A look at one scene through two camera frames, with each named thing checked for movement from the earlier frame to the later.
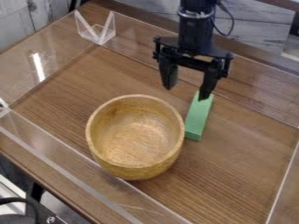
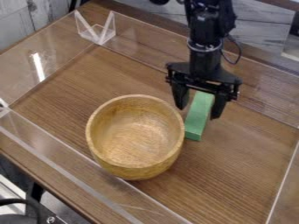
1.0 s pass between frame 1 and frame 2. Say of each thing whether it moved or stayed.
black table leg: stayed
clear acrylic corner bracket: stayed
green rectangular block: stayed
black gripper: moved
